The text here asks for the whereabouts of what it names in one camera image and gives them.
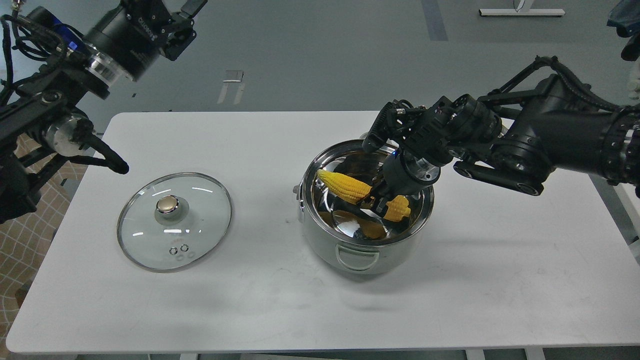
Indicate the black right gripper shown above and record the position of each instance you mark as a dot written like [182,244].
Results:
[400,174]

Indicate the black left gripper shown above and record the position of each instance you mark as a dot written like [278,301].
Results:
[131,37]

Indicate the yellow corn cob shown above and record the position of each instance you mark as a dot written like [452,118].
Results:
[354,191]

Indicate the glass pot lid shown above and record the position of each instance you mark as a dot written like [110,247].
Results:
[174,221]

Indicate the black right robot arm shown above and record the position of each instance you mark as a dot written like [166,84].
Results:
[544,118]

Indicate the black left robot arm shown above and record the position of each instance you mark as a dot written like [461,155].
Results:
[51,66]

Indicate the stainless steel pot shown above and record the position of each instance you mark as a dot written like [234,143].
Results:
[348,238]

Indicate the white stand base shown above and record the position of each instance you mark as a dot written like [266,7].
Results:
[522,9]

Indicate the beige checkered cloth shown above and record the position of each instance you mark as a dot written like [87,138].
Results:
[25,241]

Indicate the dark object at right edge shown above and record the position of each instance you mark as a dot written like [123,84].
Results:
[625,18]

